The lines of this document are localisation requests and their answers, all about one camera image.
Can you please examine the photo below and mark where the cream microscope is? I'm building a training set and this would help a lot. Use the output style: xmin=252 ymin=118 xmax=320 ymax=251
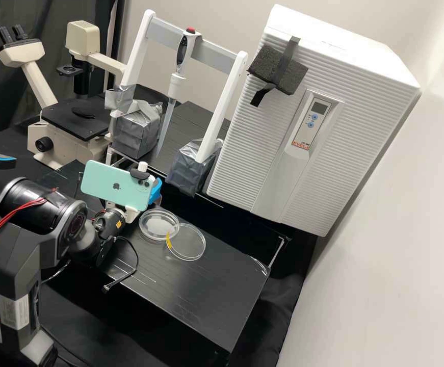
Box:
xmin=0 ymin=20 xmax=129 ymax=170

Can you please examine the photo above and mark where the right wrist camera phone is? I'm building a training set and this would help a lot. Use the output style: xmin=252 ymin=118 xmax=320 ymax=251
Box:
xmin=81 ymin=160 xmax=158 ymax=225

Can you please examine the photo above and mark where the petri dish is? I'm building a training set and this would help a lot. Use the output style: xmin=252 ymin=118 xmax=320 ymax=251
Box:
xmin=138 ymin=207 xmax=179 ymax=243

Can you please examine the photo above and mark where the pipette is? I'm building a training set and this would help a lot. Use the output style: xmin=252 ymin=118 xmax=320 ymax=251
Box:
xmin=155 ymin=28 xmax=202 ymax=159

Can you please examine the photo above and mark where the black platform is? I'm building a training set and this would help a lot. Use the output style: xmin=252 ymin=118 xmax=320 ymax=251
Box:
xmin=105 ymin=83 xmax=245 ymax=215
xmin=39 ymin=160 xmax=273 ymax=355

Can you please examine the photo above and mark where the black cable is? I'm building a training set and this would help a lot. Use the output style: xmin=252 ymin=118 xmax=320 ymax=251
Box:
xmin=102 ymin=235 xmax=139 ymax=294

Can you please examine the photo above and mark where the incubator door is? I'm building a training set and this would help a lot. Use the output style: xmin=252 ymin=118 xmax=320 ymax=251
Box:
xmin=202 ymin=36 xmax=347 ymax=239

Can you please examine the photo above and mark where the grey taped block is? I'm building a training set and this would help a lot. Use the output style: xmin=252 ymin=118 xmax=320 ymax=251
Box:
xmin=166 ymin=139 xmax=223 ymax=198
xmin=105 ymin=85 xmax=164 ymax=160

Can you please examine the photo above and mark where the white incubator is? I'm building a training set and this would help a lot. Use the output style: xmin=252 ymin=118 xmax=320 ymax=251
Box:
xmin=261 ymin=3 xmax=422 ymax=239

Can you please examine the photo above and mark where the white pipette stand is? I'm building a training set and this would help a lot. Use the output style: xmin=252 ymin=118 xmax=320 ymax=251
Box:
xmin=108 ymin=9 xmax=249 ymax=166

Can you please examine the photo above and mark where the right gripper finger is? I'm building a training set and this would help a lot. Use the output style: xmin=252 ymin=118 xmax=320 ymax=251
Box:
xmin=146 ymin=178 xmax=164 ymax=211

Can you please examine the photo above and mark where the petri dish lid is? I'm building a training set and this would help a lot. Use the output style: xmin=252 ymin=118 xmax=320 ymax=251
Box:
xmin=164 ymin=223 xmax=207 ymax=262

